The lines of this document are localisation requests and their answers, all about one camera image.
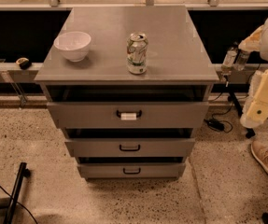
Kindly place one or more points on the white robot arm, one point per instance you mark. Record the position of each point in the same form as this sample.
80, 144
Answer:
255, 111

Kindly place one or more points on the grey drawer cabinet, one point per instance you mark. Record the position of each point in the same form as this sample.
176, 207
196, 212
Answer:
178, 70

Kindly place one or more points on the grey top drawer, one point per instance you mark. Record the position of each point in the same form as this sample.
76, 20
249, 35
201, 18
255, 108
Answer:
101, 115

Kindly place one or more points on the green white soda can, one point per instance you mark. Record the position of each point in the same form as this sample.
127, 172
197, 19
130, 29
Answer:
137, 46

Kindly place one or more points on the white ceramic bowl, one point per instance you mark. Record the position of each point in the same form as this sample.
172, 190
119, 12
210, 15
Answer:
73, 46

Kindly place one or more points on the clear bottle left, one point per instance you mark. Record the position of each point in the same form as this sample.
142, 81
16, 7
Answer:
229, 59

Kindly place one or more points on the clear bottle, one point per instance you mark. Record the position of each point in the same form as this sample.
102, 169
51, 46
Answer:
229, 59
241, 60

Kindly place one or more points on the yellow black tape measure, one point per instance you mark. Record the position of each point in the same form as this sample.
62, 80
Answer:
23, 63

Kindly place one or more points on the black tripod leg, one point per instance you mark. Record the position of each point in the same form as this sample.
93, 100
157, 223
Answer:
232, 97

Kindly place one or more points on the clear bottle right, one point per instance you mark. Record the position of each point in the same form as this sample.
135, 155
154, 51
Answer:
241, 60

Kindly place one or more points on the white tape on handle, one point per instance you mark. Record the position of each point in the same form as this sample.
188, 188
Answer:
128, 116

